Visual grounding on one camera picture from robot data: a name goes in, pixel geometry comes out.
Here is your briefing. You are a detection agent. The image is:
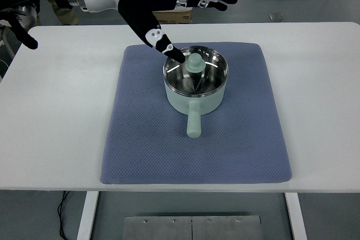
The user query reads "green pot with handle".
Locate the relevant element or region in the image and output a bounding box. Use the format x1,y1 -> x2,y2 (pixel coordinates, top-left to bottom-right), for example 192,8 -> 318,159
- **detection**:
164,53 -> 227,138

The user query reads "cardboard box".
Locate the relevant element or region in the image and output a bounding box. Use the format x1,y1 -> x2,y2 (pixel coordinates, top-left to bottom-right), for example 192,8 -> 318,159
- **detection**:
153,9 -> 192,24

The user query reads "person in beige trousers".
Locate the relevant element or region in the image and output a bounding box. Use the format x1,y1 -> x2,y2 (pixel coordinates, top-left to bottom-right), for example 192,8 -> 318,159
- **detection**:
47,0 -> 79,25

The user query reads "glass lid green knob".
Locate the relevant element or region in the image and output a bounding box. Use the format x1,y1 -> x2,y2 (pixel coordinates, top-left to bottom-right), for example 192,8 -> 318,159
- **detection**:
163,46 -> 228,97

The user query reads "grey floor outlet cover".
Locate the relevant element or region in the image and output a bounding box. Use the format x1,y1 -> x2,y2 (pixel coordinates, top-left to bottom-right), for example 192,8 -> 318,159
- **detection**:
268,12 -> 285,22

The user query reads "blue textured mat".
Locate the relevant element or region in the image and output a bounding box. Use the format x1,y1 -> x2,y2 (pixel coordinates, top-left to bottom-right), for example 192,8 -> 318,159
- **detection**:
100,42 -> 292,184

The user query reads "white left table leg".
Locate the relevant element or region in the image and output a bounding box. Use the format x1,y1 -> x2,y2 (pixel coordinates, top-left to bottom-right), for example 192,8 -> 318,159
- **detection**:
76,191 -> 99,240

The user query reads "white table leg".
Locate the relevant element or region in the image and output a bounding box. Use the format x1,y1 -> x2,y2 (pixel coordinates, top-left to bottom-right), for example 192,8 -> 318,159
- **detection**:
76,191 -> 99,240
285,192 -> 308,240

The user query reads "metal floor plate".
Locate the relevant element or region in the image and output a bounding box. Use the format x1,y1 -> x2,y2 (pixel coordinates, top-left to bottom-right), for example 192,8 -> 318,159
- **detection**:
123,215 -> 263,239

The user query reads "white right table leg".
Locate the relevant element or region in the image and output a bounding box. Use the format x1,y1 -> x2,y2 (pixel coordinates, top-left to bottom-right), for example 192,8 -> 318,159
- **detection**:
285,192 -> 308,240

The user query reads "black floor cable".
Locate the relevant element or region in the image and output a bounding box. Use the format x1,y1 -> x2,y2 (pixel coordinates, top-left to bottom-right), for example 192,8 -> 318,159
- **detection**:
57,191 -> 71,240

